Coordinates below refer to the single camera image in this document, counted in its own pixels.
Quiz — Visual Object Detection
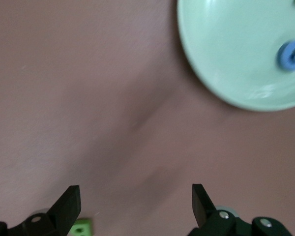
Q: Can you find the green letter B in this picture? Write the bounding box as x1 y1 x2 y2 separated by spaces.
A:
72 217 93 236

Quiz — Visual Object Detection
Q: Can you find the blue letter G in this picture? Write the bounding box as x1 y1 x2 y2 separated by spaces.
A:
275 39 295 74

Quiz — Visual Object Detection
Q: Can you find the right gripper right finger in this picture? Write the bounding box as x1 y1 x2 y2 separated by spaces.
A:
188 183 293 236

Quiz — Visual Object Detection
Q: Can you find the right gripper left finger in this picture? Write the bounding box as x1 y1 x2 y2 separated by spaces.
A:
0 185 82 236

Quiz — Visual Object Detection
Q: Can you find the pale green plate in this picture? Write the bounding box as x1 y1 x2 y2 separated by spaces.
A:
177 0 295 113

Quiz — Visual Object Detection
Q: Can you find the brown table mat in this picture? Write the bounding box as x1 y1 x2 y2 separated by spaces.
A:
0 0 295 236

